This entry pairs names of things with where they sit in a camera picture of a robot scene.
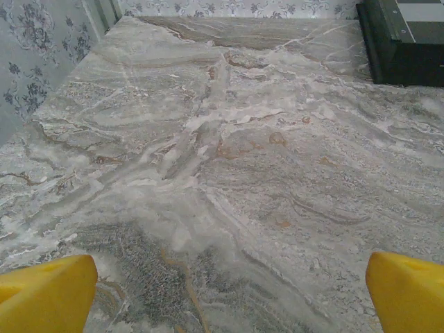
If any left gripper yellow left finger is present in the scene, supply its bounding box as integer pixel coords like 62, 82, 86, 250
0, 255, 99, 333

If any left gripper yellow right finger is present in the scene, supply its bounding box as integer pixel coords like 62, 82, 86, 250
366, 251, 444, 333

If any black white chessboard box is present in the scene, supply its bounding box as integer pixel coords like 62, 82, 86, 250
356, 0, 444, 87

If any aluminium frame post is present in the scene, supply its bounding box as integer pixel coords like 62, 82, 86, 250
82, 0, 124, 39

